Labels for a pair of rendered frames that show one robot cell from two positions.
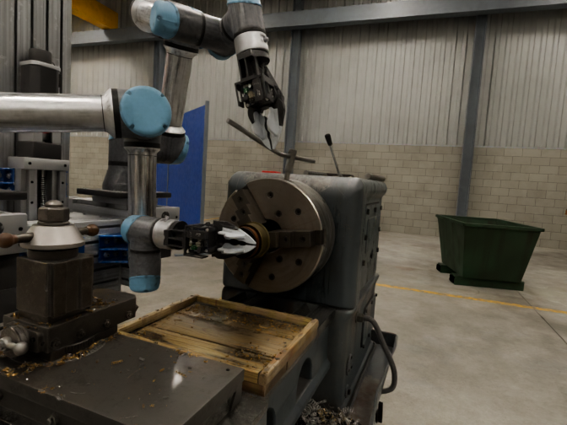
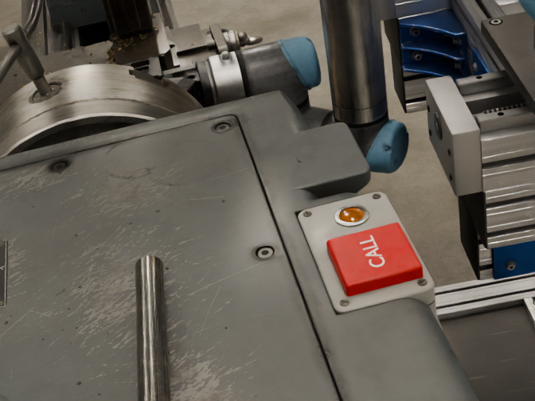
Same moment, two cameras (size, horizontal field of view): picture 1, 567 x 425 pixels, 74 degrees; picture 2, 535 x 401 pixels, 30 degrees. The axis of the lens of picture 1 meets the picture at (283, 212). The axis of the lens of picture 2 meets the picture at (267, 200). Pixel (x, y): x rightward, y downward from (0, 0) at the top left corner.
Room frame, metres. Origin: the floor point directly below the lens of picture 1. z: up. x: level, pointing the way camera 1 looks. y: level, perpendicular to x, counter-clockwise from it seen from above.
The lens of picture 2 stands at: (2.05, -0.27, 1.75)
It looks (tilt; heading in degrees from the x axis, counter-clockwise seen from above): 35 degrees down; 153
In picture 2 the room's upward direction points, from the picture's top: 11 degrees counter-clockwise
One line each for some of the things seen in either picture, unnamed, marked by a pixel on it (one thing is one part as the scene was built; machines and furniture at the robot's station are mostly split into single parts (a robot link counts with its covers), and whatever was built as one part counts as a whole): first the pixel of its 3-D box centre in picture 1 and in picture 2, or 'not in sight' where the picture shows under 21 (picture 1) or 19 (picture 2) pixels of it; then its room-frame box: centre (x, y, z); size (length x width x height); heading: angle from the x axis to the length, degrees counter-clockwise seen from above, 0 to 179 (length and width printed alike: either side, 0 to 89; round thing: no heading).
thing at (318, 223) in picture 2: not in sight; (365, 271); (1.53, 0.07, 1.23); 0.13 x 0.08 x 0.05; 158
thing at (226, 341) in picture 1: (221, 332); not in sight; (0.81, 0.12, 0.89); 0.36 x 0.30 x 0.04; 68
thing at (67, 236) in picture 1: (53, 234); not in sight; (0.53, 0.32, 1.13); 0.08 x 0.08 x 0.03
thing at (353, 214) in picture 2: not in sight; (352, 216); (1.50, 0.08, 1.26); 0.02 x 0.02 x 0.01
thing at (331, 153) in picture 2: not in sight; (318, 167); (1.40, 0.12, 1.24); 0.09 x 0.08 x 0.03; 158
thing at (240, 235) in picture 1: (234, 236); not in sight; (0.85, 0.11, 1.10); 0.09 x 0.06 x 0.03; 67
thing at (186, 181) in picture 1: (169, 175); not in sight; (7.49, 2.32, 1.18); 4.12 x 0.80 x 2.35; 32
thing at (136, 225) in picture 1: (145, 232); (279, 70); (0.96, 0.35, 1.08); 0.11 x 0.08 x 0.09; 67
